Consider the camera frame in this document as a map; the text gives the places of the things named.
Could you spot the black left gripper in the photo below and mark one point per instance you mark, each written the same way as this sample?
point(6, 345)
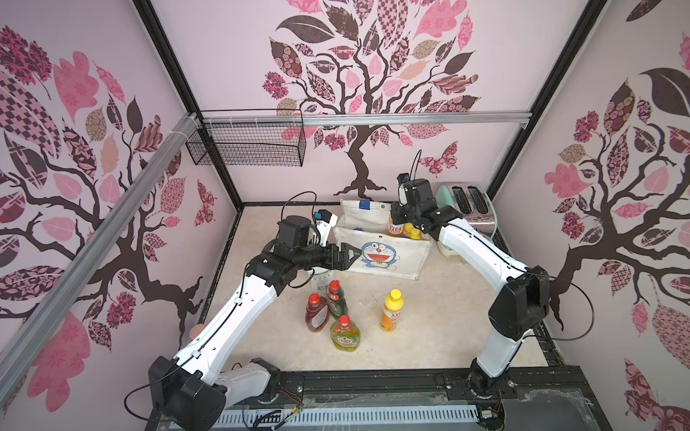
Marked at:
point(333, 264)

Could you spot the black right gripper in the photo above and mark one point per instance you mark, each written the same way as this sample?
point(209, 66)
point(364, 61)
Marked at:
point(400, 214)

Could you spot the white canvas Doraemon shopping bag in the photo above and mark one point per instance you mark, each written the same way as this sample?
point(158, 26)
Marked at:
point(364, 224)

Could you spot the orange soap bottle yellow cap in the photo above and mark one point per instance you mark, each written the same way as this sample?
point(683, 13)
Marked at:
point(393, 305)
point(394, 229)
point(412, 232)

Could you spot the dark green soap bottle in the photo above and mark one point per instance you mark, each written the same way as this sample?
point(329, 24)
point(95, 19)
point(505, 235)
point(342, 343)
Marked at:
point(336, 301)

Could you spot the yellow-green soap bottle red cap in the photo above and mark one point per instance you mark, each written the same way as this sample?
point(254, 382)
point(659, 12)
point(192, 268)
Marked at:
point(345, 334)

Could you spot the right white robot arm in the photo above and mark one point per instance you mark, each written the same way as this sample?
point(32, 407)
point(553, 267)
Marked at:
point(522, 293)

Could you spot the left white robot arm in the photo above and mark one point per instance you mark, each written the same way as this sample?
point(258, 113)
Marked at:
point(232, 318)

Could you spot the dark red soap bottle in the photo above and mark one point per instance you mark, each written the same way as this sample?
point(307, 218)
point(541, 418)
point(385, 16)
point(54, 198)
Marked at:
point(317, 313)

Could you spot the white bottle green cap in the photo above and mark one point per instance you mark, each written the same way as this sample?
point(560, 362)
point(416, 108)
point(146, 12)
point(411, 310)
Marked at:
point(321, 280)

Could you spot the mint green toaster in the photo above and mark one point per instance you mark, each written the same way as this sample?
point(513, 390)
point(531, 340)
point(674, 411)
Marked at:
point(471, 201)

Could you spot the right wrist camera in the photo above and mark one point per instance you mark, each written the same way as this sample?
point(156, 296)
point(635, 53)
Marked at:
point(402, 179)

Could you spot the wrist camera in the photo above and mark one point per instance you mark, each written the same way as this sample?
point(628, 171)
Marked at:
point(402, 179)
point(324, 221)

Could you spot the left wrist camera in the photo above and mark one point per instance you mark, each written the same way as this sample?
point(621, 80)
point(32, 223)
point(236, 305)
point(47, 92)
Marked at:
point(324, 221)

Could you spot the black wire basket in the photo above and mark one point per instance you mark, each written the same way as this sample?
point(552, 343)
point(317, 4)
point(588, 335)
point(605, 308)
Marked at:
point(255, 137)

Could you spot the aluminium rail back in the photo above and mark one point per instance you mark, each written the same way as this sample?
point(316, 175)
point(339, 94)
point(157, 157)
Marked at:
point(381, 119)

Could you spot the aluminium rail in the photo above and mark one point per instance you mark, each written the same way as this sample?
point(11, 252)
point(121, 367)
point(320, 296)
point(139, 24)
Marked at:
point(381, 119)
point(28, 342)

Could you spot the black corner frame post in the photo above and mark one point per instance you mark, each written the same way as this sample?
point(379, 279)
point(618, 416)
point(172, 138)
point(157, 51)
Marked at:
point(156, 32)

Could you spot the aluminium rail left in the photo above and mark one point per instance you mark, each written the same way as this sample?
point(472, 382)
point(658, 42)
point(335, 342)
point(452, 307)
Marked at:
point(28, 342)

